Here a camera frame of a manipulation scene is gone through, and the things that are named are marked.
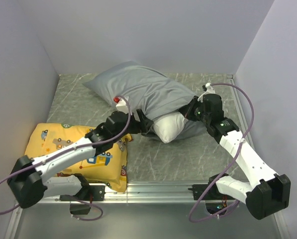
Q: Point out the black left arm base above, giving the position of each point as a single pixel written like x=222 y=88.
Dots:
x=83 y=202

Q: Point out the aluminium rail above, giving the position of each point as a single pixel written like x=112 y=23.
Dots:
x=235 y=94
x=159 y=192

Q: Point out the aluminium front rail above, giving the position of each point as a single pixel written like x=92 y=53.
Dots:
x=159 y=192

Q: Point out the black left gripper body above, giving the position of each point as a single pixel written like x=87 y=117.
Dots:
x=137 y=127

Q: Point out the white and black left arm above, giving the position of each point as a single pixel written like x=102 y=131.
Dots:
x=33 y=179

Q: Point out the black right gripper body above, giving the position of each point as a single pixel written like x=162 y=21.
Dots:
x=195 y=112

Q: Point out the grey pillowcase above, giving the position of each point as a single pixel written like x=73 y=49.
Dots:
x=146 y=89

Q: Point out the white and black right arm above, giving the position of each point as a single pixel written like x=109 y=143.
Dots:
x=266 y=192

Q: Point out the yellow cartoon print pillow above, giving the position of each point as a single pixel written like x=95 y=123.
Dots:
x=108 y=167

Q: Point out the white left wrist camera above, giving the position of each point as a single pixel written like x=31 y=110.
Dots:
x=121 y=104

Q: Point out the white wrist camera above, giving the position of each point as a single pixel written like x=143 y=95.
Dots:
x=121 y=104
x=208 y=89

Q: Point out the white pillow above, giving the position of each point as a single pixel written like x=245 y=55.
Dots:
x=169 y=126

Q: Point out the aluminium right side rail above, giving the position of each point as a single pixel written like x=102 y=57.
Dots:
x=235 y=94

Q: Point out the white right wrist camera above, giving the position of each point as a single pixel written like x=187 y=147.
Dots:
x=208 y=89

